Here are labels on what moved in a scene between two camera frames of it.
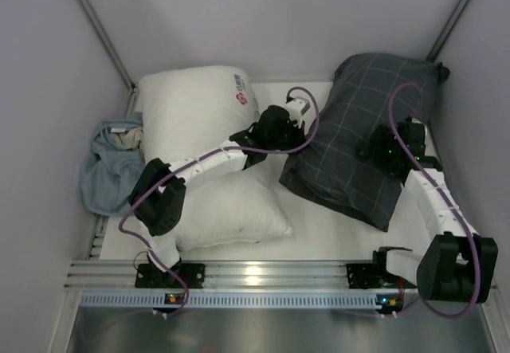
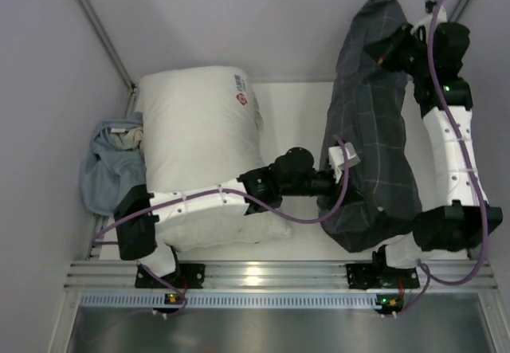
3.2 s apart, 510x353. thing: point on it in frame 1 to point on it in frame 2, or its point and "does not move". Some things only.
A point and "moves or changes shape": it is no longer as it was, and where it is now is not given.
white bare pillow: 187,110 does not move
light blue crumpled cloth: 115,166 does not move
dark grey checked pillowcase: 368,91 moves or changes shape
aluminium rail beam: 114,274 does not move
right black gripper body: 379,146 to 387,49
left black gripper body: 288,131 to 329,193
